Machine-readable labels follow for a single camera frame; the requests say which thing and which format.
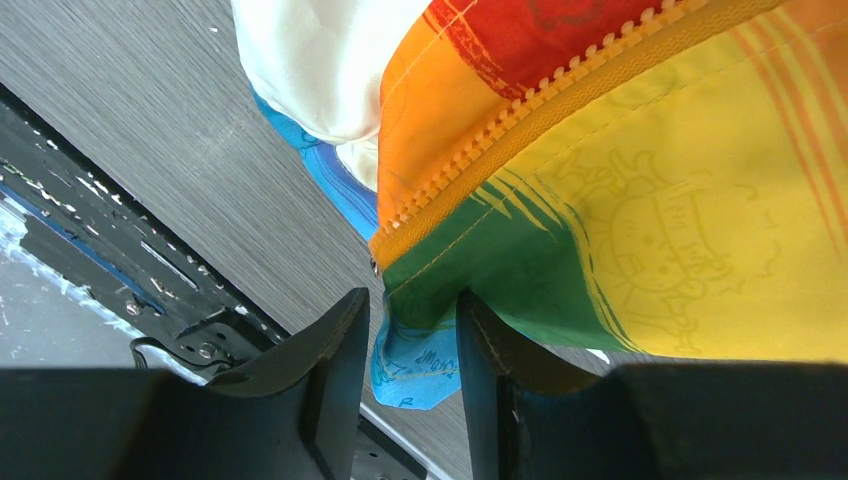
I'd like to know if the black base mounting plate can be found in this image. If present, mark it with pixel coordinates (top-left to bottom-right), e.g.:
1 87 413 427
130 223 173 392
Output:
1 89 428 479

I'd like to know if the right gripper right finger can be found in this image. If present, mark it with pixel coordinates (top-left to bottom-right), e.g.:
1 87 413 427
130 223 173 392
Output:
456 291 847 479

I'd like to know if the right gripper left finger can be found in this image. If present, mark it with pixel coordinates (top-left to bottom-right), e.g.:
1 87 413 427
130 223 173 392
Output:
1 288 370 479

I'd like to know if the rainbow striped zip jacket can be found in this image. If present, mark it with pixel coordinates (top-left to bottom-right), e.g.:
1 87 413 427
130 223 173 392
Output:
231 1 847 410

